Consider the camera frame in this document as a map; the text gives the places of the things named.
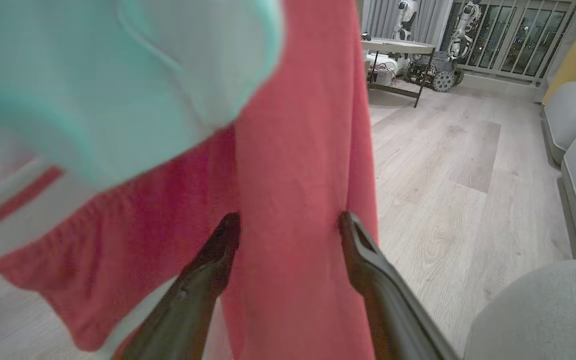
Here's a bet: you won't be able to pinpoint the grey pleated curtain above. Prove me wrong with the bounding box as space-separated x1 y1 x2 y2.
363 0 454 48

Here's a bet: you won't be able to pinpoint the pale mint white cloth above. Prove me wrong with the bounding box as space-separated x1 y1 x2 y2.
0 0 284 221

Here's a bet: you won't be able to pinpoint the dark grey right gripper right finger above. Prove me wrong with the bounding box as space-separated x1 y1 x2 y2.
338 211 461 360

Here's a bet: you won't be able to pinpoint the white humanoid robot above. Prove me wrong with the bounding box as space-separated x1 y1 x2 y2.
448 0 481 61
393 0 419 41

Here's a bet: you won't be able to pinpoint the round white table, black legs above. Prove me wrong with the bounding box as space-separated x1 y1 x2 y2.
361 37 437 108

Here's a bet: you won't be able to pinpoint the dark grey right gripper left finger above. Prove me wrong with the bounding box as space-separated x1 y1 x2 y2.
115 212 242 360

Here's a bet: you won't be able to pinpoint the red garment with white trim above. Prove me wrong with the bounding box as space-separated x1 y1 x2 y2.
0 0 380 360

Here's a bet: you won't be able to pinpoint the grey fabric seat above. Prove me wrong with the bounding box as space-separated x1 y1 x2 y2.
463 259 576 360

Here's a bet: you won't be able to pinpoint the white machine under table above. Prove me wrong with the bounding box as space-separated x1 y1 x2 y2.
366 52 411 86

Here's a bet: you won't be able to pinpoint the white balcony railing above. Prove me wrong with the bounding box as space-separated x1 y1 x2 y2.
443 0 576 86

